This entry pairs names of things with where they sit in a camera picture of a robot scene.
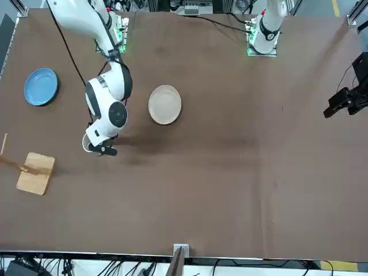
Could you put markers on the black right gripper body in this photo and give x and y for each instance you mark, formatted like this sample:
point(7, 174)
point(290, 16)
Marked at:
point(105, 150)

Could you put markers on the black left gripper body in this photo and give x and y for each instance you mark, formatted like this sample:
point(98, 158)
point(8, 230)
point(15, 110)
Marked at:
point(361, 95)

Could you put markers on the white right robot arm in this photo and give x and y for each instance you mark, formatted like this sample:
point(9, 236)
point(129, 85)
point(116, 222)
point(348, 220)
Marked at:
point(74, 20)

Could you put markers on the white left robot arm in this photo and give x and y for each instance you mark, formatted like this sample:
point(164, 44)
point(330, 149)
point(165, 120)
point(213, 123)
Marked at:
point(268, 26)

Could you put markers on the white ceramic mug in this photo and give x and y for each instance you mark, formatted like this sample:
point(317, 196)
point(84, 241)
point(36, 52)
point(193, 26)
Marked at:
point(85, 145)

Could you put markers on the white plate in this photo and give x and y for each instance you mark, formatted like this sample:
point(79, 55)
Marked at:
point(164, 105)

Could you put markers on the blue plate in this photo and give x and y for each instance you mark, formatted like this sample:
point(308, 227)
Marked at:
point(38, 87)

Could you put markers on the black electronics box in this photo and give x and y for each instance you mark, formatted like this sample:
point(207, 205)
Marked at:
point(21, 267)

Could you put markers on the aluminium frame post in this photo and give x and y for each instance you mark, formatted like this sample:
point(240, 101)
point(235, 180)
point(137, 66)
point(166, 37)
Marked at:
point(355, 14)

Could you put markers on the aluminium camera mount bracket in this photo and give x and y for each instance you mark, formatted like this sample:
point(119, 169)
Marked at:
point(179, 258)

